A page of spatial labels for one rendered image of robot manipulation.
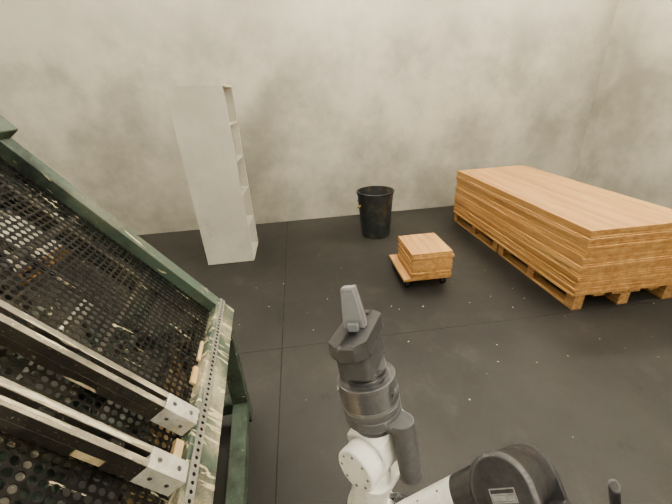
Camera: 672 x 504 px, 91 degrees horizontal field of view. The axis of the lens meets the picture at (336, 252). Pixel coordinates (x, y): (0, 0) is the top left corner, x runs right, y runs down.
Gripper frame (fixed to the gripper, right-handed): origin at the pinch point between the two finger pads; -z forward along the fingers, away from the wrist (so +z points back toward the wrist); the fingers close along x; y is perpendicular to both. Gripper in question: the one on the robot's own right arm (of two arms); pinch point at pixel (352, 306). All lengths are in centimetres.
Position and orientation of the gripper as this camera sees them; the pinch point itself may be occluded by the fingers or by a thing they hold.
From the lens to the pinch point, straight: 48.5
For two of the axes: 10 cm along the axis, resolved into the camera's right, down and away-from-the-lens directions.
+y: -9.2, 1.1, 3.7
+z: 2.0, 9.6, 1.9
